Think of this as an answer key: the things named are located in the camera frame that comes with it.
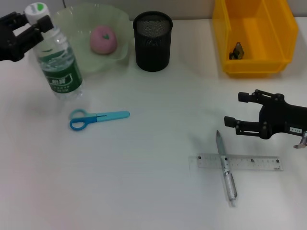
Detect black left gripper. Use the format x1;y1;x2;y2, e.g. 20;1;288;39
0;12;54;63

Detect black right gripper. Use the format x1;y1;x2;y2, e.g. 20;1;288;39
224;89;307;140

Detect clear water bottle green label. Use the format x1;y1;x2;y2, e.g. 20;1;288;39
24;2;85;100

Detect pink peach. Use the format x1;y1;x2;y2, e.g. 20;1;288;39
89;24;118;56

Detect blue capped scissors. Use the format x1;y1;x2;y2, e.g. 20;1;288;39
69;108;131;132

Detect clear plastic ruler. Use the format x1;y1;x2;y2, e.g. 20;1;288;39
188;153;285;172

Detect grey ballpoint pen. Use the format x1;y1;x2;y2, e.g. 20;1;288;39
215;130;238;208

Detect pale green glass fruit plate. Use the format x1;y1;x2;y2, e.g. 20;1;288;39
52;4;131;74

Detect black mesh pen holder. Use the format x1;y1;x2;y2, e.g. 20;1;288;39
132;11;174;72

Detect yellow plastic storage bin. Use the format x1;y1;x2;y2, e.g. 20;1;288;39
212;0;299;79

